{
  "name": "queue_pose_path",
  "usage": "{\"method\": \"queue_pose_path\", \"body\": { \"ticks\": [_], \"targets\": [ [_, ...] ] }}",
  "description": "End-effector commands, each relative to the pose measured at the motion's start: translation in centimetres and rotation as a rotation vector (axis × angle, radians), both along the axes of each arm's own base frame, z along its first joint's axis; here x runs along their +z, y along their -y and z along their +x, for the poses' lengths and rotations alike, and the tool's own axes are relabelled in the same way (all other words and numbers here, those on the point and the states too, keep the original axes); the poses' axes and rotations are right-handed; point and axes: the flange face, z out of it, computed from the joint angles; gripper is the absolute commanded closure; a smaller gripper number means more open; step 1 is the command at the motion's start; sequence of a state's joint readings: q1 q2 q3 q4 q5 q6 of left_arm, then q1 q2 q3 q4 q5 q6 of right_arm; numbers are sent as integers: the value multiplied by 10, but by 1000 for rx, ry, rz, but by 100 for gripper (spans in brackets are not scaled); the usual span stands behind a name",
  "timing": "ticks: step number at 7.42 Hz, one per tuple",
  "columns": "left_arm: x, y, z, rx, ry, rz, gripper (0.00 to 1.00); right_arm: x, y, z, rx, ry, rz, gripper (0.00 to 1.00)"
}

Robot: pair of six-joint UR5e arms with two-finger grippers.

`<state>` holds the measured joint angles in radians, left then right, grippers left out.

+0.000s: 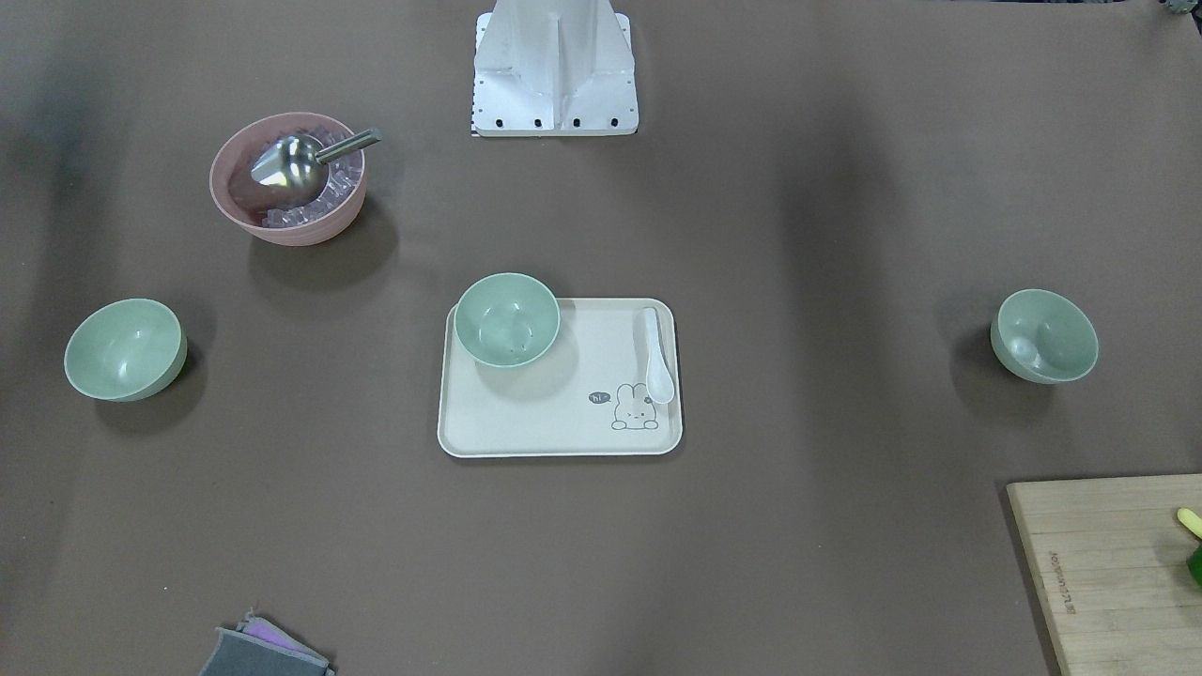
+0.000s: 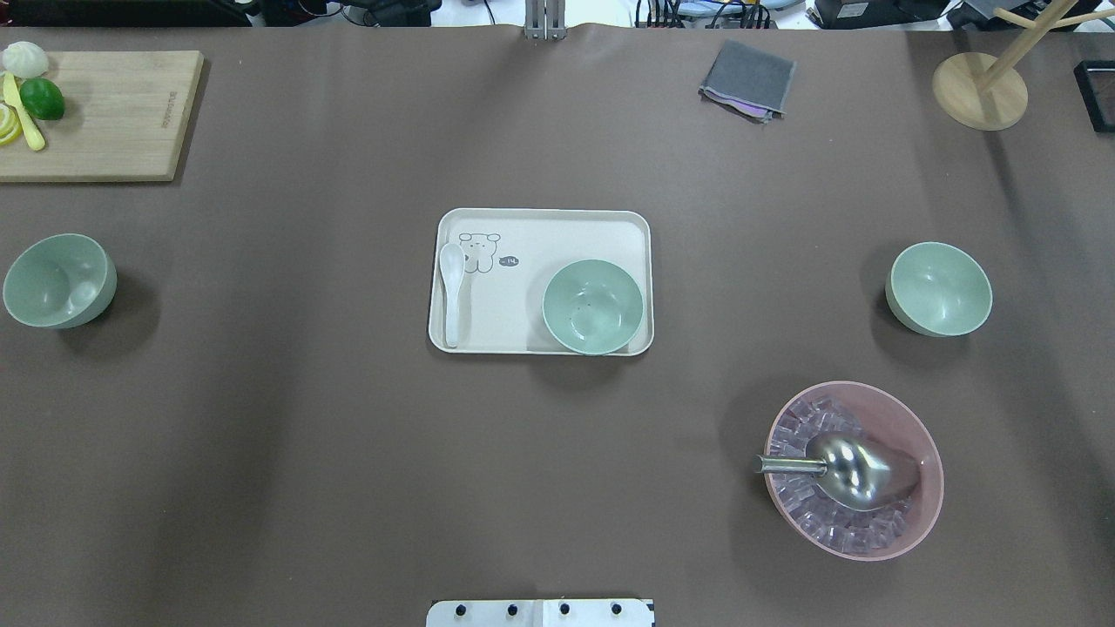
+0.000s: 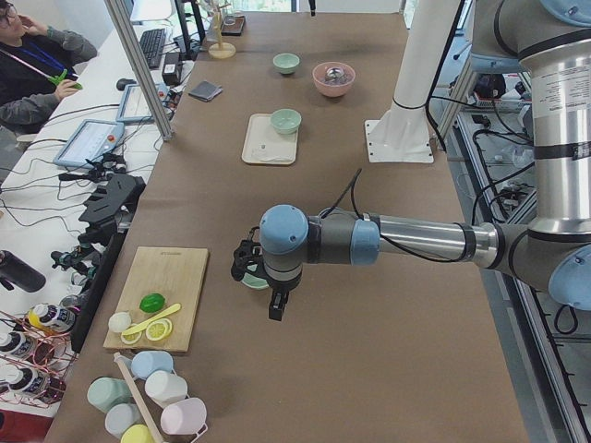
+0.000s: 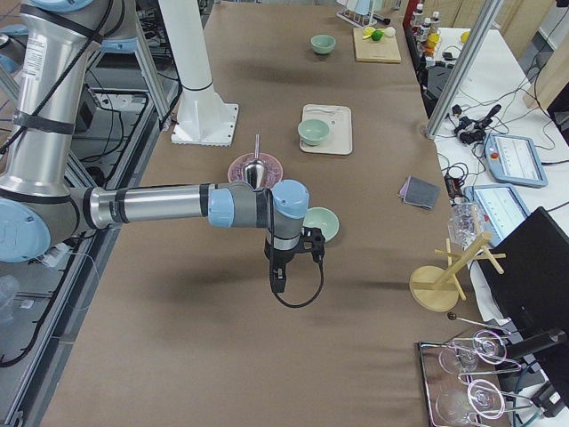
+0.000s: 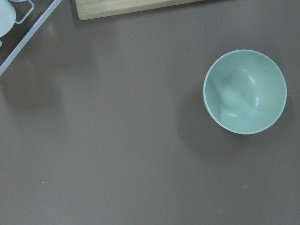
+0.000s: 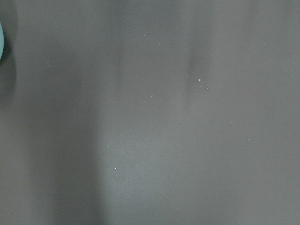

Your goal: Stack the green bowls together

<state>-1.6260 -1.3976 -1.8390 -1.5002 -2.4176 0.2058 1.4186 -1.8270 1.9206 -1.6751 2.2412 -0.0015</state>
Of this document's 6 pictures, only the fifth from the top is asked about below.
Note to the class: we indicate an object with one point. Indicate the white ceramic spoon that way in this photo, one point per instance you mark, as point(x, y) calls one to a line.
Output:
point(7, 17)

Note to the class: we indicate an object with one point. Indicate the wooden cutting board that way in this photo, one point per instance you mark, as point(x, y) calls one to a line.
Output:
point(91, 9)

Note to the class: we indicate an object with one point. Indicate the green bowl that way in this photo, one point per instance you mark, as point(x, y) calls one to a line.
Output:
point(244, 92)

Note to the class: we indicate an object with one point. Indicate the cream rabbit serving tray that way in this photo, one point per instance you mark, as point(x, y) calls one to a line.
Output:
point(30, 15)

